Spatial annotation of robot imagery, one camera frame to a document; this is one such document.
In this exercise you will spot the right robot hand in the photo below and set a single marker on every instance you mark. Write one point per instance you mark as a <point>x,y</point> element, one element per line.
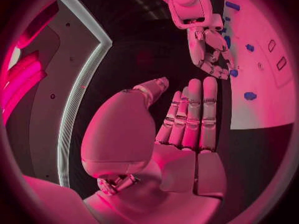
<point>201,46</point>

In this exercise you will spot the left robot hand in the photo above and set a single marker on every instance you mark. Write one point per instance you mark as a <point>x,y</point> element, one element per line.
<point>121,130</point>

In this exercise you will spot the small blue peg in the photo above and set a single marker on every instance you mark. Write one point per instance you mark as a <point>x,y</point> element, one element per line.
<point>249,47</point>
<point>233,73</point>

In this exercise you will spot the small blue block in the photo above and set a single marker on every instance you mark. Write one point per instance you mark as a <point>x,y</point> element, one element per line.
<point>250,96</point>

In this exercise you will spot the white task board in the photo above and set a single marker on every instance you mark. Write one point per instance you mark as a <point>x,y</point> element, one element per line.
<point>257,112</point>

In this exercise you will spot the glowing light bar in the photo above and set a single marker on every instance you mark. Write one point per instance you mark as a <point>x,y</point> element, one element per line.
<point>21,82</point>

